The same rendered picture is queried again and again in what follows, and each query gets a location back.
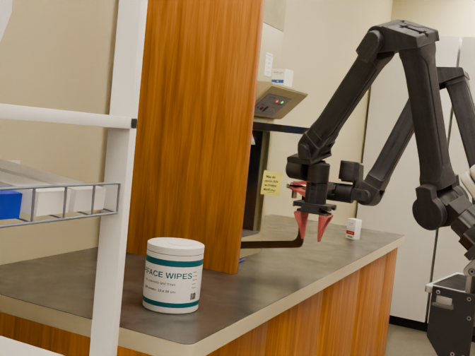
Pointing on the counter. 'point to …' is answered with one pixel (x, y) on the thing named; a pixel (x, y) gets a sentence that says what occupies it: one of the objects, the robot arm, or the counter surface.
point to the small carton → (282, 76)
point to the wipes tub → (172, 275)
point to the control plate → (271, 104)
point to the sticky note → (271, 183)
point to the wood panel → (196, 126)
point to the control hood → (264, 87)
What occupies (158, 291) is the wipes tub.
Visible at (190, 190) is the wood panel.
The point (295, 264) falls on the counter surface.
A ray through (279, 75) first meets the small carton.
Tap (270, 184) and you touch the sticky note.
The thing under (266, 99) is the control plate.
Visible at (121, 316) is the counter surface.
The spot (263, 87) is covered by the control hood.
